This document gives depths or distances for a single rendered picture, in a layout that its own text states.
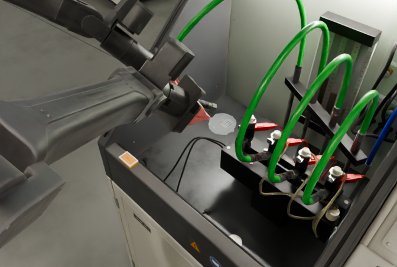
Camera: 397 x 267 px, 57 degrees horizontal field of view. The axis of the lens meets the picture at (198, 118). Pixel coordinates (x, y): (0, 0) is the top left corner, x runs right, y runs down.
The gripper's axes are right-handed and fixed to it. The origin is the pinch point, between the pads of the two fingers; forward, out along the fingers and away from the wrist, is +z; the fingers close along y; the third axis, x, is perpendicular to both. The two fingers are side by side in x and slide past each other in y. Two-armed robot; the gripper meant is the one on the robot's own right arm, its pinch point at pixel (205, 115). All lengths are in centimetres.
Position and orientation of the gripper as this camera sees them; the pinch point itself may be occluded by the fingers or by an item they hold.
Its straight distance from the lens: 78.7
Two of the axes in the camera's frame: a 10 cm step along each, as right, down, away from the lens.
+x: -5.0, -5.9, 6.3
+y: 6.1, -7.6, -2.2
